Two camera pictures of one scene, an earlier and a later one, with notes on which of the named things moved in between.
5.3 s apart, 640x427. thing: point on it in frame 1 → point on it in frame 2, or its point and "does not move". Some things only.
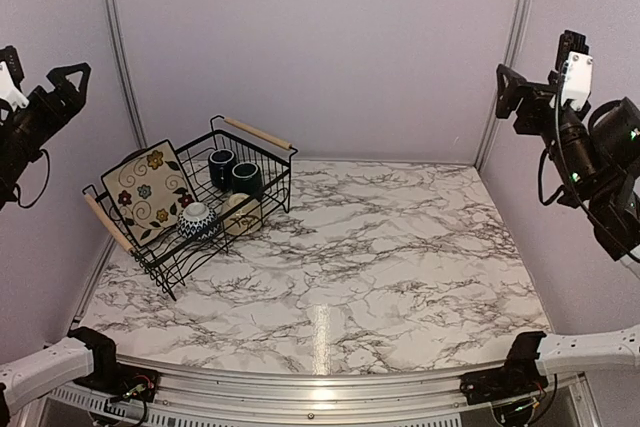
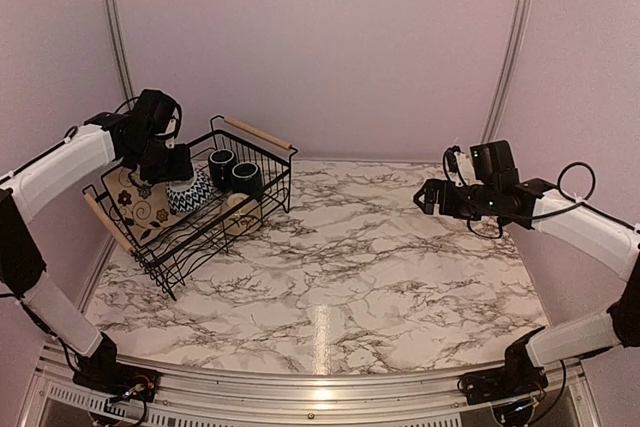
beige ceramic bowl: [242, 214] does not move
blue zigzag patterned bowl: [197, 222] → [189, 194]
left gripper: [57, 114] → [180, 169]
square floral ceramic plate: [150, 190] does not move
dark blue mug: [221, 163] does not move
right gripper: [535, 92] → [431, 187]
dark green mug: [246, 178] does not move
